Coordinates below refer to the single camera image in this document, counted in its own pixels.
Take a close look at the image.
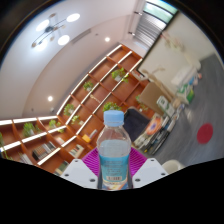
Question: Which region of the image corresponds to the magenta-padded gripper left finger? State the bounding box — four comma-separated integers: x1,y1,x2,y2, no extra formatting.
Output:
60,147,101,190

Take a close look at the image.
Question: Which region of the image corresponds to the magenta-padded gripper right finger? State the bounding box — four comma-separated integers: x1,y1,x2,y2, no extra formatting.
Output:
128,147,169,190

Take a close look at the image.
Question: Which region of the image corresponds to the clear blue-capped water bottle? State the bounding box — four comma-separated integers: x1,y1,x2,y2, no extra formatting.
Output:
96,109,132,191

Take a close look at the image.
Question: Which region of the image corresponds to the dark book stack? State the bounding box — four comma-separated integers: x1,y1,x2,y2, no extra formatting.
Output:
141,114,178,156

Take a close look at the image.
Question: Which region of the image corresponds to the chair with dark jacket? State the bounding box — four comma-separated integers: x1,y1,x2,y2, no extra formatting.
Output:
123,107,151,143

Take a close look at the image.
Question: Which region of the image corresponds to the flat round red coaster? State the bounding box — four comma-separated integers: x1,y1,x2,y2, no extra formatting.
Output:
196,122,214,145

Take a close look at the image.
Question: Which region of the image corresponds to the tall green-white carton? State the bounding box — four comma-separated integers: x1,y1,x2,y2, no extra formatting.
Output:
156,95,176,114

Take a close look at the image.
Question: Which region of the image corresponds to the brown chair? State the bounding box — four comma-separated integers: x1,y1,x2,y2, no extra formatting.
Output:
138,81,168,108

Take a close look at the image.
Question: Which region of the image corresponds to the orange wooden shelf unit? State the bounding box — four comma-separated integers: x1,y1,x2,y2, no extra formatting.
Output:
0,43,151,176

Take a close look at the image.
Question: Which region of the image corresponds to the small green box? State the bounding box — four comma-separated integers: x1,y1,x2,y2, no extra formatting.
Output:
179,84,196,104

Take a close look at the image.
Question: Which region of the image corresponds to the wooden artist mannequin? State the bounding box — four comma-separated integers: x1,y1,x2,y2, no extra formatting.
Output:
143,66,169,88

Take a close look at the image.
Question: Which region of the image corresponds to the white box stack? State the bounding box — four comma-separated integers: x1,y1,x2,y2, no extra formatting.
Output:
171,64,198,89

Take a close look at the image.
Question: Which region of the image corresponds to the white vase with flowers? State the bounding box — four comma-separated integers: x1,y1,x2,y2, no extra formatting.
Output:
163,33,186,56

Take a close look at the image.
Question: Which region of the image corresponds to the grey curtain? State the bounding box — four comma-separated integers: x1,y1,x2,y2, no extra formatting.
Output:
133,11,168,48

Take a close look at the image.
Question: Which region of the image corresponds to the branched round-bulb ceiling lamp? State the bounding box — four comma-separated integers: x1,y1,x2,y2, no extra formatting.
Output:
30,12,82,49

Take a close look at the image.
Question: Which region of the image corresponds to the window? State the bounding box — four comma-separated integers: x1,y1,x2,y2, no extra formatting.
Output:
143,0,179,24

